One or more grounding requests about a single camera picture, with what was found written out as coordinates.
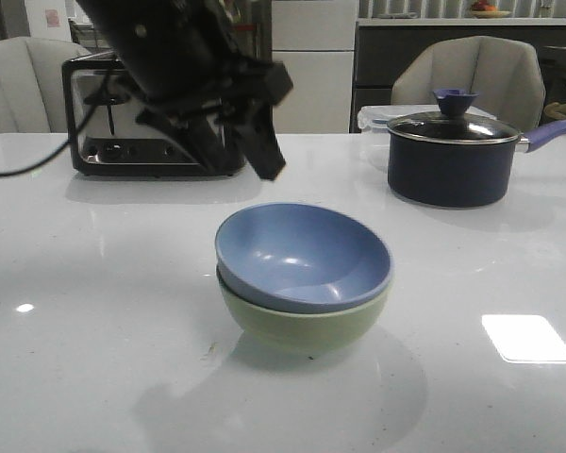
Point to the glass pot lid blue knob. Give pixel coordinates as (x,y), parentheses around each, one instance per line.
(453,118)

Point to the black silver toaster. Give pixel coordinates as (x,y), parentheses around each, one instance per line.
(107,140)

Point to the white upholstered chair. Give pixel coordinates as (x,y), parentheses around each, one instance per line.
(31,87)

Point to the beige upholstered chair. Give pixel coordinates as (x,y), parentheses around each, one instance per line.
(505,73)

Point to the white refrigerator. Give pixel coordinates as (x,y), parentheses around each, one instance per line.
(316,42)

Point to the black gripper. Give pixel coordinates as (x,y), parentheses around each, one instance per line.
(181,85)

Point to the tan cushion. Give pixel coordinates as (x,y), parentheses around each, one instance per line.
(555,111)

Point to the dark blue saucepan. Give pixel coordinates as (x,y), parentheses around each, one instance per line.
(462,163)

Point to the green bowl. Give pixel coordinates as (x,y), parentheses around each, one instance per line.
(302,333)

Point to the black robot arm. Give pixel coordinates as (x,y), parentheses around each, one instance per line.
(128,24)

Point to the fruit plate on counter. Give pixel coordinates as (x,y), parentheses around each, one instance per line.
(482,9)

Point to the clear plastic food container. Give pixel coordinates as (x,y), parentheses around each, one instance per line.
(375,118)

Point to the dark kitchen counter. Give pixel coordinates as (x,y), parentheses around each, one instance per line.
(384,51)

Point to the blue bowl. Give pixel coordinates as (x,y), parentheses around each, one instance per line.
(301,258)

